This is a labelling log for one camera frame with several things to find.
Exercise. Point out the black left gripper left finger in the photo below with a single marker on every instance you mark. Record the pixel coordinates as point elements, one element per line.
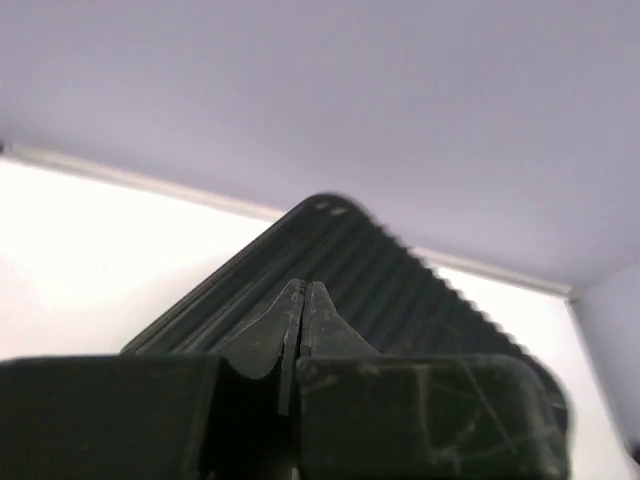
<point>222,415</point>

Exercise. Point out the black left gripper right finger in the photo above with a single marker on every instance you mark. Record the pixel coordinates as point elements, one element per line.
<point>459,416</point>

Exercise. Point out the black ribbed hard suitcase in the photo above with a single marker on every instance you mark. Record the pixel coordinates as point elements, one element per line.
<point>397,304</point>

